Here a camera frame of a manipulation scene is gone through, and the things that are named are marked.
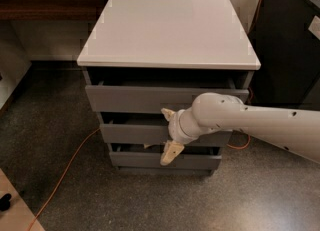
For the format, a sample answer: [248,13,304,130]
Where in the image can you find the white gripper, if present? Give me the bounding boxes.
[160,108,214,166]

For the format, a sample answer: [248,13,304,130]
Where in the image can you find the grey bottom drawer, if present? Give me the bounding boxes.
[109,144,222,171]

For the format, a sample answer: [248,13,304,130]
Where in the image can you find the grey drawer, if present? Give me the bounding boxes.
[109,144,222,171]
[85,85,249,114]
[100,118,231,147]

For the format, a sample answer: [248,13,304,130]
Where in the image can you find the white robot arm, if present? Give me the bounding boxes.
[160,93,320,165]

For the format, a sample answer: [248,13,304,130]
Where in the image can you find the grey middle drawer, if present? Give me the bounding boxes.
[100,118,231,147]

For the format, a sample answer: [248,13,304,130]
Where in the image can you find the grey top drawer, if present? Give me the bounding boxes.
[85,85,249,114]

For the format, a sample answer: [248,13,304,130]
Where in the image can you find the grey drawer cabinet white top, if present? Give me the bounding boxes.
[77,0,260,175]

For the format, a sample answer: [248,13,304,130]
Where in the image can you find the brown snack bag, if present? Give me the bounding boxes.
[143,144,153,149]

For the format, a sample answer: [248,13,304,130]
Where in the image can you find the light wooden board corner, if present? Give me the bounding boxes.
[0,169,45,231]

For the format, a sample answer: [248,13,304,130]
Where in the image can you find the black object on wooden board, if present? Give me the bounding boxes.
[0,193,12,211]

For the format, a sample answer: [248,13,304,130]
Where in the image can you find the orange cable on floor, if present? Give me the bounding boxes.
[26,0,279,231]

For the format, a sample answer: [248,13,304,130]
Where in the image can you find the white wall cabinet at left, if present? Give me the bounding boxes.
[0,21,31,114]

